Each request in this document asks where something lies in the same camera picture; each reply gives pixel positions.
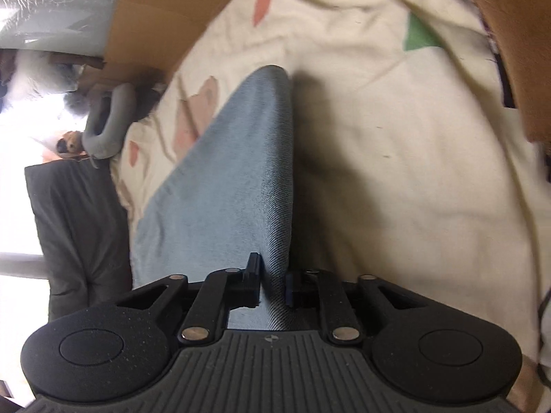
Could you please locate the black cloth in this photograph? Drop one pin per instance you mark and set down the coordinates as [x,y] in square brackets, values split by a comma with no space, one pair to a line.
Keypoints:
[146,103]

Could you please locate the brown plush toy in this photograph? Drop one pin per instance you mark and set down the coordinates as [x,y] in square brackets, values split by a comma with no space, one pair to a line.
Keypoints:
[71,144]

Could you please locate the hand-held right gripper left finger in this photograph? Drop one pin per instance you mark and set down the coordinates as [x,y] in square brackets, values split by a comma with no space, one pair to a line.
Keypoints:
[257,277]

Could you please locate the light blue denim pants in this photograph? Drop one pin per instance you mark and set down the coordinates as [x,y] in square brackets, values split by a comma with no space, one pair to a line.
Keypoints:
[236,180]

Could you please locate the brown cardboard sheet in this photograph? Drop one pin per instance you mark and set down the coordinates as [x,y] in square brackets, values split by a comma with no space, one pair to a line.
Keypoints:
[163,21]

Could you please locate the grey plush neck pillow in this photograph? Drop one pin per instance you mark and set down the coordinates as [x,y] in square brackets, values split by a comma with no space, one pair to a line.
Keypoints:
[109,133]

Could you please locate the dark grey garment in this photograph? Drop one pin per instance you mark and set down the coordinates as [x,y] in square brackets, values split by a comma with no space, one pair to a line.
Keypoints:
[77,223]

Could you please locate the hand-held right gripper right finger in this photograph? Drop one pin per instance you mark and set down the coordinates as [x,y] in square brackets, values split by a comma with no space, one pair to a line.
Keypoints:
[292,290]

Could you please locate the dark patterned garment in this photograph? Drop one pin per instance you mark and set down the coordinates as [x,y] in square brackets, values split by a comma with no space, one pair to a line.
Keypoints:
[499,64]

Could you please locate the white plastic-wrapped pillow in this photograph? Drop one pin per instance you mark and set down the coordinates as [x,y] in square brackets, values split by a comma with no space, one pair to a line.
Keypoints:
[34,81]

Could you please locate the cream printed bedsheet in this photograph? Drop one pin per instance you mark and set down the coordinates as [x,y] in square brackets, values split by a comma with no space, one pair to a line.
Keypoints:
[409,159]

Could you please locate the plastic-wrapped grey mattress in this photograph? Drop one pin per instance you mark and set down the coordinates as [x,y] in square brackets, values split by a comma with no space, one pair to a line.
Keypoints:
[56,4]

